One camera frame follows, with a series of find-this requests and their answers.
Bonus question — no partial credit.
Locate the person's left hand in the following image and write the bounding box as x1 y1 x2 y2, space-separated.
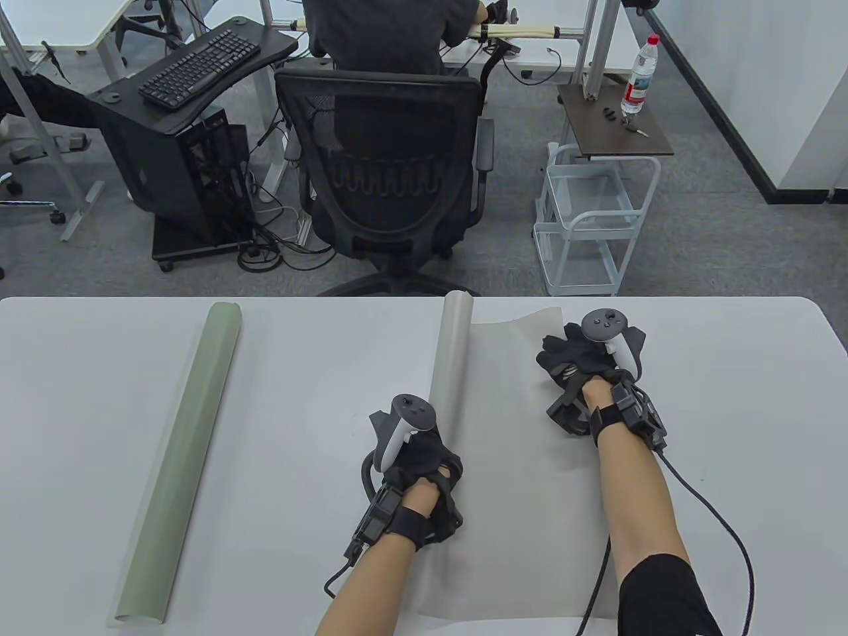
382 429 464 548

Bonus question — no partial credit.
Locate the person's right hand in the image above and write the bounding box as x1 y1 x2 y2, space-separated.
535 323 649 438

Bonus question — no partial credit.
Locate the grey desk mat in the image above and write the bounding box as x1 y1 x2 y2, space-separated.
397 290 617 623

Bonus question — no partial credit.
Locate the green desk mat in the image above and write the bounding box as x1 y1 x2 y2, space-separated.
108 300 242 625

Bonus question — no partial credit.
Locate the person's left forearm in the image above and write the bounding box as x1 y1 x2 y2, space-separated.
315 530 425 636

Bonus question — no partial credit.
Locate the white desk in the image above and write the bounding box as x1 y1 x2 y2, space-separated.
0 0 136 54
265 0 640 75

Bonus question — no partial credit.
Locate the white and grey controller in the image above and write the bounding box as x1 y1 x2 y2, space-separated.
373 394 438 472
581 309 640 372

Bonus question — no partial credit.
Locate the brown side table top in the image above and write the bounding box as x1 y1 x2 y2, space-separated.
556 83 675 160

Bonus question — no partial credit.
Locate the black mesh office chair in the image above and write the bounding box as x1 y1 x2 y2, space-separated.
274 66 498 297

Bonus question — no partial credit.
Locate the person's black sleeve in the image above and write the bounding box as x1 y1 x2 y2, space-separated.
616 553 724 636

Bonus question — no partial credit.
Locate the clear water bottle red cap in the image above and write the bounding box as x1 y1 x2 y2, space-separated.
620 33 662 115

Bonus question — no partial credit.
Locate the beige padded bar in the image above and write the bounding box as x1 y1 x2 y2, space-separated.
291 19 564 40

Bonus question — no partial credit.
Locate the black computer tower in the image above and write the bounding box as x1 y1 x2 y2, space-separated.
89 99 256 247

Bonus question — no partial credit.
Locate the black computer cart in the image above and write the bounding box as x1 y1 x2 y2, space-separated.
86 17 300 272

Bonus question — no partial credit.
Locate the black keyboard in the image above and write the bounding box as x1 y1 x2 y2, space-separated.
138 30 262 110

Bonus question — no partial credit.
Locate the grey chair base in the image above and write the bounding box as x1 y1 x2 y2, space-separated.
0 171 67 224

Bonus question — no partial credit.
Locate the grey foot pedal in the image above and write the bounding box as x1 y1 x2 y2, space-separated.
10 132 90 163

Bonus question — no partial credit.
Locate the black chair base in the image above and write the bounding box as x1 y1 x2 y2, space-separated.
116 0 199 50

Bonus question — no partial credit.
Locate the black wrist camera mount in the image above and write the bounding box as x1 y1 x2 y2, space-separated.
344 482 406 565
590 381 668 454

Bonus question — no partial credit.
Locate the white wire trolley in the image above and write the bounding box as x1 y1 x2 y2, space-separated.
533 142 662 297

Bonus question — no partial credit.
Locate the bundle of black floor cables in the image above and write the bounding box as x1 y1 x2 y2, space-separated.
235 169 339 272

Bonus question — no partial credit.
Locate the grey metal frame leg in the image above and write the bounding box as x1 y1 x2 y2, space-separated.
0 7 107 242
573 0 620 100

